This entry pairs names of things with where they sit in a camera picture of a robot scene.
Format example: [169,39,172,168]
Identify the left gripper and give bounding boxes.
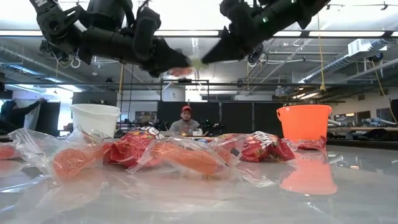
[79,7,191,78]

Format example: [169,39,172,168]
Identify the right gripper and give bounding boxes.
[201,0,299,65]

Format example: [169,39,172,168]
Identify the orange gummy clear wrapper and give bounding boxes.
[67,126,116,147]
[167,67,194,78]
[0,141,22,162]
[7,127,108,184]
[127,136,240,184]

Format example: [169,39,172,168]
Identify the green gummy clear wrapper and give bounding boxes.
[191,57,208,71]

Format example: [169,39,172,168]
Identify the red Skittles pack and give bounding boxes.
[217,133,249,147]
[294,136,328,151]
[104,126,165,169]
[241,131,296,163]

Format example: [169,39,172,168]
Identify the ceiling light strip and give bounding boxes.
[154,30,220,37]
[0,30,43,37]
[308,30,386,37]

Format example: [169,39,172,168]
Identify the person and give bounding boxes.
[169,105,203,136]
[0,97,47,133]

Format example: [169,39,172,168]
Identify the black partition panels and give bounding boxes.
[157,101,284,138]

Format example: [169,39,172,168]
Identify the white skull bucket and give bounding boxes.
[69,103,121,138]

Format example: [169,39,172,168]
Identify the orange jack-o-lantern bucket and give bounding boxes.
[276,104,333,142]

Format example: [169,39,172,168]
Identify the white ceiling unit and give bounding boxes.
[347,38,388,57]

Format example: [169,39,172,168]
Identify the white curtain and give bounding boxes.
[14,98,43,131]

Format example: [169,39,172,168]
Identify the cluttered workbench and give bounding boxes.
[326,124,398,147]

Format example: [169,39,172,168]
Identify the yellow hanging cord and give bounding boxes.
[369,58,398,124]
[118,63,124,94]
[317,12,327,93]

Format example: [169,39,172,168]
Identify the black wall panel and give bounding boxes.
[72,91,118,106]

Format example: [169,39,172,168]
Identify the silver ventilation duct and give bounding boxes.
[303,39,389,83]

